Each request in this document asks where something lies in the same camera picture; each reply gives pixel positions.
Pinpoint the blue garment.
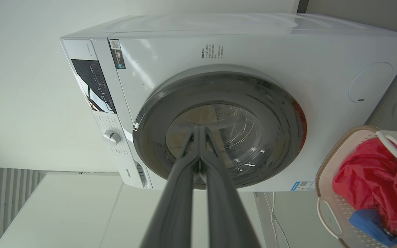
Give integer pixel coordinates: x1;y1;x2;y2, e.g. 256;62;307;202
349;209;397;247

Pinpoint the thin white power cable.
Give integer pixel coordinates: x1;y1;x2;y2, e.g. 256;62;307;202
262;192;290;248

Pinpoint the round white filter cover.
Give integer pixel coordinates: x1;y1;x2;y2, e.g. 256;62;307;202
348;62;394;103

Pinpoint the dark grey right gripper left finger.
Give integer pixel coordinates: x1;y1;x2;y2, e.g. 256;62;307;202
139;126;201;248

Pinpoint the white front-load washing machine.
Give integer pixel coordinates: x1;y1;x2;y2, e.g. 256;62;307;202
60;13;397;192

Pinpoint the red garment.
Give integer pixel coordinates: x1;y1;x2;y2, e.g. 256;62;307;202
332;138;397;233

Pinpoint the white control knob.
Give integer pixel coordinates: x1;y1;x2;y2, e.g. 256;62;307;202
102;130;121;146

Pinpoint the washer door glass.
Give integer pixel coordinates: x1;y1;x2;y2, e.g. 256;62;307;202
132;71;307;190

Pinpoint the white slatted radiator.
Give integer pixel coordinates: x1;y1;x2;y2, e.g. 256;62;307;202
0;167;45;248

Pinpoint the white cabinet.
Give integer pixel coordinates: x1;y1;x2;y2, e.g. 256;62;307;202
0;172;266;248

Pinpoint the blue energy label sticker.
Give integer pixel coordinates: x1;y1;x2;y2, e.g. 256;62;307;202
291;180;316;191

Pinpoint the cream plastic laundry basket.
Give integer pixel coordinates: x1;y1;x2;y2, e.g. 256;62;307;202
315;125;397;248

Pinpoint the steel washing drum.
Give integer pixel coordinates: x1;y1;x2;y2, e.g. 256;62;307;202
166;104;264;169

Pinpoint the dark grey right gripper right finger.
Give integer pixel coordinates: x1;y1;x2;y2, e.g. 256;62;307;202
200;126;262;248

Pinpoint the black QR code sticker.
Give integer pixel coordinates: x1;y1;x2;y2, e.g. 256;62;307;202
108;39;126;70

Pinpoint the black display panel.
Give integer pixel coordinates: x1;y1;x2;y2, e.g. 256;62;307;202
71;59;117;114

